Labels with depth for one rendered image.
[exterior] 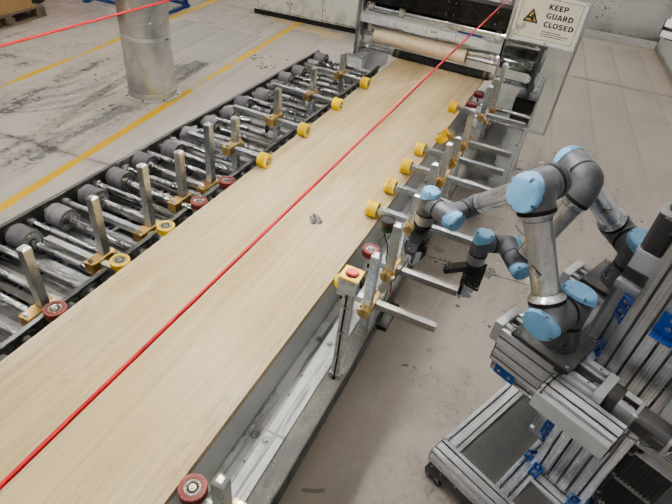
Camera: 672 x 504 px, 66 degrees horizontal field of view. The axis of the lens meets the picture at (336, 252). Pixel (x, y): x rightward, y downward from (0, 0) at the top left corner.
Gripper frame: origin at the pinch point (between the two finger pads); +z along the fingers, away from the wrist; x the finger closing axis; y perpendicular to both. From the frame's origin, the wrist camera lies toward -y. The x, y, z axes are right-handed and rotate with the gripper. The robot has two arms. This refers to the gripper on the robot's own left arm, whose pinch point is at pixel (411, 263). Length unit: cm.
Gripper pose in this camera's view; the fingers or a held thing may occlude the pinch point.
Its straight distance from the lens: 215.4
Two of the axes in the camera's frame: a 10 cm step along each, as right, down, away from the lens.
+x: -8.9, -3.5, 2.7
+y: 4.3, -5.5, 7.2
